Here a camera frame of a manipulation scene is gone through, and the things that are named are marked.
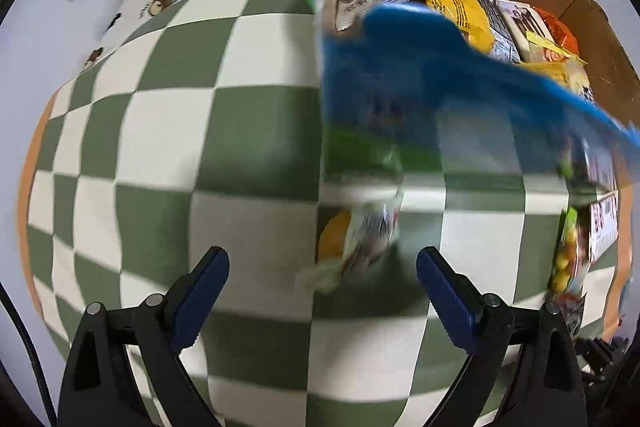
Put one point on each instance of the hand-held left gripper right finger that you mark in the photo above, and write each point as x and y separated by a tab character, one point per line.
447	297

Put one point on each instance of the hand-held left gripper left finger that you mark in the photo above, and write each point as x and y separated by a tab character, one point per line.
200	302

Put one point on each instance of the clear yellow chip packet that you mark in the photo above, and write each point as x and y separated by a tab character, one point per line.
367	232

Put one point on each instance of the printed cardboard box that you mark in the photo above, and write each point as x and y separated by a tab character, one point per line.
425	72

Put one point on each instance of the small yellow packet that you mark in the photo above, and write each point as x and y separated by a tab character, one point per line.
555	69

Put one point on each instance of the white chocolate stick packet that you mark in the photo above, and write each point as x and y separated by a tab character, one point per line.
525	24

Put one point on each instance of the orange snack packet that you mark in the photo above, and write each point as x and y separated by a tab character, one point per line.
557	27

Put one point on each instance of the large yellow black packet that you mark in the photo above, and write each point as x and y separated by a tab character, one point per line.
460	2

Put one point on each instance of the colourful candy ball packet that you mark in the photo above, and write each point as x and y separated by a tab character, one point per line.
562	262

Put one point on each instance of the white barcode packet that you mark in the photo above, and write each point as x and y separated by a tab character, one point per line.
602	222

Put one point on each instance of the green white checkered blanket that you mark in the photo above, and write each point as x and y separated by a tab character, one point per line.
175	157

